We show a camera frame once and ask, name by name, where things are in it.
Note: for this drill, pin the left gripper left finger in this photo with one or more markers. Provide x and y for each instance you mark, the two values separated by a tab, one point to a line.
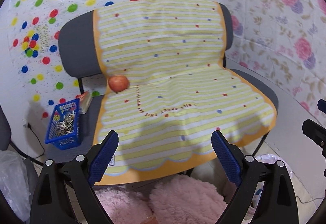
51	203

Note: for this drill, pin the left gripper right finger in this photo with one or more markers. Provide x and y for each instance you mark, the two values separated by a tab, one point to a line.
244	171

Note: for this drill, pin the clear plastic bag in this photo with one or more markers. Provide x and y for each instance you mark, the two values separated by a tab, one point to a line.
14	184

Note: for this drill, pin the left pink fuzzy slipper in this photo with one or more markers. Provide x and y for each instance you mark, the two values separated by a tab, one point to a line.
124	206

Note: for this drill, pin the blue plastic basket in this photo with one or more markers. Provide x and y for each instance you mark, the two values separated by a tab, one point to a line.
63	129

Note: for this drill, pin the small snack box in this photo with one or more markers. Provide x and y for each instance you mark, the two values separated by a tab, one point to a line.
85	100

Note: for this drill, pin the red apple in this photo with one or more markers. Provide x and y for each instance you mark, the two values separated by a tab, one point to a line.
118	83

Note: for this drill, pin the yellow striped cover cloth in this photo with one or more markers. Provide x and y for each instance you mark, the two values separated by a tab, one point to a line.
168	81

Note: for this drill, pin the floral wall sheet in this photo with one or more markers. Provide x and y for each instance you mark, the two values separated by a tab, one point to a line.
284	42

